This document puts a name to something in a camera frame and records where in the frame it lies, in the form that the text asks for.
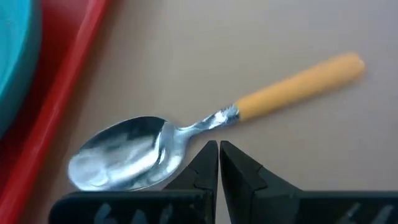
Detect green round plate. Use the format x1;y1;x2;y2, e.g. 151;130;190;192
0;0;43;138

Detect spoon with orange handle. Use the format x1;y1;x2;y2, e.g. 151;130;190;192
67;52;366;192

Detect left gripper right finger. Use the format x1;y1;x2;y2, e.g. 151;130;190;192
219;140;398;224

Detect red plastic tray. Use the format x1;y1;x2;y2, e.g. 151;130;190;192
0;0;109;224

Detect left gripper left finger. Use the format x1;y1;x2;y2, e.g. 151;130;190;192
49;139;219;224

